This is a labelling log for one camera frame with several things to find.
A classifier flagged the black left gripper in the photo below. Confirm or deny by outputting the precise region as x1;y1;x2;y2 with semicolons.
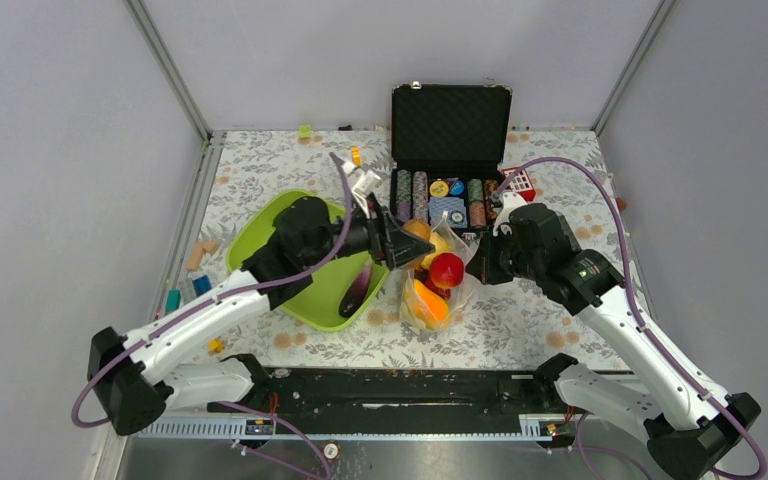
305;192;436;270

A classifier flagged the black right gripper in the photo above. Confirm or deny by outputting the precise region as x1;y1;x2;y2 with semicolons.
465;224;544;285

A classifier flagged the brown potato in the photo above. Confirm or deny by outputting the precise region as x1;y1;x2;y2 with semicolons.
403;218;431;269

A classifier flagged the red apple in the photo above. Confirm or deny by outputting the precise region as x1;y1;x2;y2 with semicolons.
428;252;465;289

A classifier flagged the clear zip top bag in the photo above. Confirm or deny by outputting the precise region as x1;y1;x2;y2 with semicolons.
400;211;478;332

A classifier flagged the orange yellow mango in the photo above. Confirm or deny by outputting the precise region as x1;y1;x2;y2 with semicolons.
406;279;450;330

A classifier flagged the purple eggplant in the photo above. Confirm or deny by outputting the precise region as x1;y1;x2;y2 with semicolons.
338;260;373;319

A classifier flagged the yellow lemon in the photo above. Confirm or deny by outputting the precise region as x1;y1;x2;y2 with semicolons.
420;231;450;270

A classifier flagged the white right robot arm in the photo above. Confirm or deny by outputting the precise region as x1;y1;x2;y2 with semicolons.
466;194;761;479

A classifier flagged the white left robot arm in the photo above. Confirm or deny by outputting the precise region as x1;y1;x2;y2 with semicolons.
79;195;434;436

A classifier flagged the floral tablecloth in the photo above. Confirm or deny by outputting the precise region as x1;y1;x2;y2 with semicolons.
170;129;667;372

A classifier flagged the red toy brick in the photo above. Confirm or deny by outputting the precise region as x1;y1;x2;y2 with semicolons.
502;167;537;202

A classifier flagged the green plastic tray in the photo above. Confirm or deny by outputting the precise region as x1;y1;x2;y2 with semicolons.
225;189;389;332

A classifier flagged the toy brick car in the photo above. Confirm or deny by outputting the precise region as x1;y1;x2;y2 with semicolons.
350;146;362;167

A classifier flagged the black poker chip case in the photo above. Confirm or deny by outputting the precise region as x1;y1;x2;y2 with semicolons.
389;82;513;234

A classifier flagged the tan wooden block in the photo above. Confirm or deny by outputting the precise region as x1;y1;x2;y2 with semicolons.
185;241;220;272

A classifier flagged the blue toy block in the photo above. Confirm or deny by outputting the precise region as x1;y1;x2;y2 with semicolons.
191;275;213;297

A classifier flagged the small yellow toy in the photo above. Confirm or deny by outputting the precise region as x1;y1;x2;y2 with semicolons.
207;338;225;355

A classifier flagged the teal toy block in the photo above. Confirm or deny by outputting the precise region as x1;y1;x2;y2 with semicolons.
164;289;182;313

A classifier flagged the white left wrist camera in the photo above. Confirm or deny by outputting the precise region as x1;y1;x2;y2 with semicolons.
349;167;383;218

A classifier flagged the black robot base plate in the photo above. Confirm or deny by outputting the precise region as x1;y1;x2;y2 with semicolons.
207;354;581;437

